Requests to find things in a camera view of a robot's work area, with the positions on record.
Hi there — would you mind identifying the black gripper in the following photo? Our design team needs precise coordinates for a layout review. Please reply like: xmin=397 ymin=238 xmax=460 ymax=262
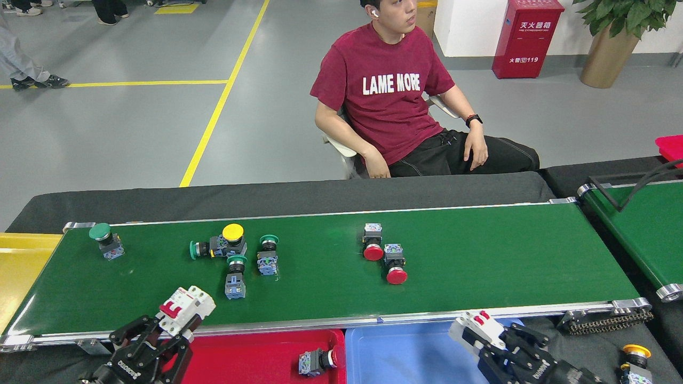
xmin=80 ymin=316 xmax=202 ymax=384
xmin=463 ymin=323 xmax=603 ymax=384

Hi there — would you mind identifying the white circuit breaker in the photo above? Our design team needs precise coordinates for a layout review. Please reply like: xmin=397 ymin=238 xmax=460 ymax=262
xmin=158 ymin=285 xmax=217 ymax=338
xmin=448 ymin=310 xmax=506 ymax=353

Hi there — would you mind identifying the green mushroom push button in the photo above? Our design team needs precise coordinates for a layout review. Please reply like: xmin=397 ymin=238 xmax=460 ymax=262
xmin=88 ymin=222 xmax=126 ymax=262
xmin=224 ymin=254 xmax=249 ymax=300
xmin=189 ymin=240 xmax=222 ymax=261
xmin=256 ymin=234 xmax=280 ymax=277

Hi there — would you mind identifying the red mushroom push button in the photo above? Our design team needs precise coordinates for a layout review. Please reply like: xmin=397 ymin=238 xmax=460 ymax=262
xmin=383 ymin=243 xmax=409 ymax=285
xmin=297 ymin=346 xmax=339 ymax=378
xmin=362 ymin=222 xmax=385 ymax=262

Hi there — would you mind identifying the long green conveyor belt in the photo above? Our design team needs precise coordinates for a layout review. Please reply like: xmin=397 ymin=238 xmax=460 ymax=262
xmin=0 ymin=197 xmax=653 ymax=355

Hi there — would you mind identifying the red plastic tray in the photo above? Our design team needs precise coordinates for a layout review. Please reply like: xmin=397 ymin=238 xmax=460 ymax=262
xmin=160 ymin=329 xmax=346 ymax=384

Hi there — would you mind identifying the blue plastic tray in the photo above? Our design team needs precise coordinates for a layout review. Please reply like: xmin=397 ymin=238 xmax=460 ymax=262
xmin=345 ymin=318 xmax=526 ymax=384

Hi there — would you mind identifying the green feeder conveyor belt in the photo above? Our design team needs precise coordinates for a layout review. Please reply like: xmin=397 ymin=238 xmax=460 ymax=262
xmin=576 ymin=180 xmax=683 ymax=303

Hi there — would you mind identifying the person's left hand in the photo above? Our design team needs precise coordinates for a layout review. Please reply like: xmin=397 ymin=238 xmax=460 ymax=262
xmin=463 ymin=125 xmax=489 ymax=170

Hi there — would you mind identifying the person's right hand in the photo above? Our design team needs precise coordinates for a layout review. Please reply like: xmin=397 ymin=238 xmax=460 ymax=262
xmin=363 ymin=152 xmax=392 ymax=179

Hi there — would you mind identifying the yellow mushroom push button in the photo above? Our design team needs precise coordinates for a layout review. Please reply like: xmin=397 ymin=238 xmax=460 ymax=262
xmin=619 ymin=344 xmax=654 ymax=384
xmin=216 ymin=223 xmax=249 ymax=258

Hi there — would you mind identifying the yellow plastic bin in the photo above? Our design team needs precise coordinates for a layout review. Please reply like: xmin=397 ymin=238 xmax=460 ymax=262
xmin=0 ymin=233 xmax=63 ymax=335

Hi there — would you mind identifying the black angled guide bar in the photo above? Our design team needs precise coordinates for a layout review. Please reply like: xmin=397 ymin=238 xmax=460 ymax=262
xmin=587 ymin=168 xmax=683 ymax=212

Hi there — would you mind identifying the grey office chair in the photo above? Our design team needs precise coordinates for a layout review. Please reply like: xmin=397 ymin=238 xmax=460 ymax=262
xmin=323 ymin=95 xmax=460 ymax=179

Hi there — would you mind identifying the red plastic bin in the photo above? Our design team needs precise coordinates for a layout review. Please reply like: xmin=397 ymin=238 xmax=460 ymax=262
xmin=655 ymin=135 xmax=683 ymax=169

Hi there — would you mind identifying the seated person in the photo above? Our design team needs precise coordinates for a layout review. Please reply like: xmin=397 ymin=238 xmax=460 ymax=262
xmin=309 ymin=0 xmax=541 ymax=179

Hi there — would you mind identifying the green potted plant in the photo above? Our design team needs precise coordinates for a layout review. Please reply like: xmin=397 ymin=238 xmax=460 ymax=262
xmin=574 ymin=0 xmax=683 ymax=89

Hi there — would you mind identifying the red fire extinguisher box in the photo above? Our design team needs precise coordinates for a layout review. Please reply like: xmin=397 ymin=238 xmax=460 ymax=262
xmin=491 ymin=0 xmax=565 ymax=79

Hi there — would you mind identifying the walking person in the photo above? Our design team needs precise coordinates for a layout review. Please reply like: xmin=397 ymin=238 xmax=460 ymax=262
xmin=92 ymin=0 xmax=130 ymax=26
xmin=0 ymin=13 xmax=70 ymax=91
xmin=11 ymin=0 xmax=54 ymax=17

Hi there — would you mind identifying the brown cardboard box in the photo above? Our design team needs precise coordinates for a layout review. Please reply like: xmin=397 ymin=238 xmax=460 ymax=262
xmin=415 ymin=0 xmax=438 ymax=39

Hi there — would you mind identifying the black drive chain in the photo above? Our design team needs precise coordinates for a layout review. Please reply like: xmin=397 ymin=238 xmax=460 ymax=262
xmin=558 ymin=308 xmax=654 ymax=335

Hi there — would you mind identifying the black curved cable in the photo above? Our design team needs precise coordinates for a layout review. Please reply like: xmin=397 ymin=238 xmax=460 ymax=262
xmin=618 ymin=158 xmax=683 ymax=211

